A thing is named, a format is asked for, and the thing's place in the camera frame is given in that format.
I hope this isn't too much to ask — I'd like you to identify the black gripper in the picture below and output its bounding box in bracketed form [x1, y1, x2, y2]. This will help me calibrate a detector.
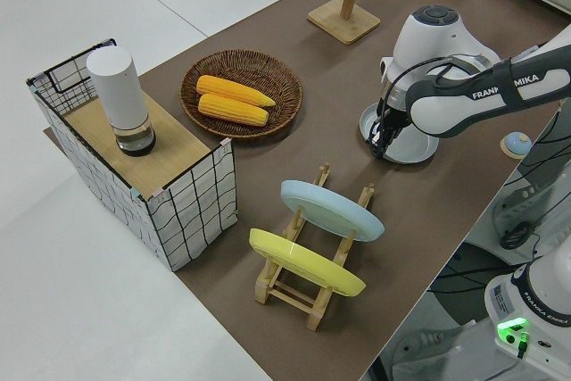
[366, 104, 413, 160]

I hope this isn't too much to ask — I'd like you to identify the gray plate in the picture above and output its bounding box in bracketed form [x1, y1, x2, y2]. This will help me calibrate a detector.
[359, 103, 441, 165]

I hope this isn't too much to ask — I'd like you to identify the light blue plate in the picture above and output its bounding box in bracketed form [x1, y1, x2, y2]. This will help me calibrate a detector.
[280, 179, 385, 243]

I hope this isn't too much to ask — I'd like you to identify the yellow plate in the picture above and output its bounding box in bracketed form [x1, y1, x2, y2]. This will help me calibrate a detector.
[248, 228, 368, 298]

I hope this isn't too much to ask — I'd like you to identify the wooden plate rack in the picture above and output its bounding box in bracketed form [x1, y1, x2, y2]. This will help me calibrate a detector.
[253, 162, 376, 332]

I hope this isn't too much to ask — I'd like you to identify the brown table mat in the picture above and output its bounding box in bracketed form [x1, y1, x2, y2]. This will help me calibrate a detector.
[42, 0, 571, 381]

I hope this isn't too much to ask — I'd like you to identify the blue service bell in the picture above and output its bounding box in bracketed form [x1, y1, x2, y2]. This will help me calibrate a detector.
[501, 131, 532, 159]

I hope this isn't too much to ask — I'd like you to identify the brown wicker basket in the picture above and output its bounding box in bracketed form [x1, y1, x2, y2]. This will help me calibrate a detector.
[179, 49, 304, 139]

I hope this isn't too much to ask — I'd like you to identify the yellow corn cob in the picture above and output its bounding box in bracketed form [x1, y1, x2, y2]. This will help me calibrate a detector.
[195, 75, 277, 108]
[197, 93, 270, 128]

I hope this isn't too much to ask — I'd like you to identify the white cylindrical bottle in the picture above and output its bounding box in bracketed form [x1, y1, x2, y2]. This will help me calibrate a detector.
[86, 46, 157, 158]

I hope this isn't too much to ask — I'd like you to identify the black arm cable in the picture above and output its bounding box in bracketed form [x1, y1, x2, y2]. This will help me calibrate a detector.
[378, 54, 543, 132]

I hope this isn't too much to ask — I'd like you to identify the black floor cable bundle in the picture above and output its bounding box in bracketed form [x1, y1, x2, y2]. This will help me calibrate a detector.
[430, 104, 571, 293]

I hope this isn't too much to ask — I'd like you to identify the wire shelf with grid cloth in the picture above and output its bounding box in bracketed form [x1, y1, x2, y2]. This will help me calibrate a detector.
[26, 37, 239, 273]

